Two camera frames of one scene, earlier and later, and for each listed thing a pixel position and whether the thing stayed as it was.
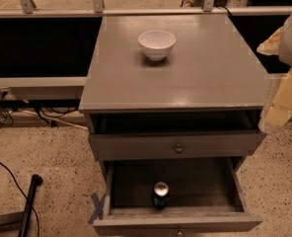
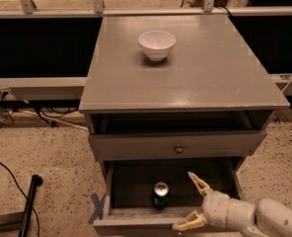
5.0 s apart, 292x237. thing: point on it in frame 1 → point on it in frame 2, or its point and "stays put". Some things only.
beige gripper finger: (270, 46) → (194, 220)
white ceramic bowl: (157, 43) stays put
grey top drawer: (175, 134) stays put
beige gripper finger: (284, 98) → (202, 187)
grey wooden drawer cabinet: (174, 106) stays put
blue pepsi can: (161, 192) stays put
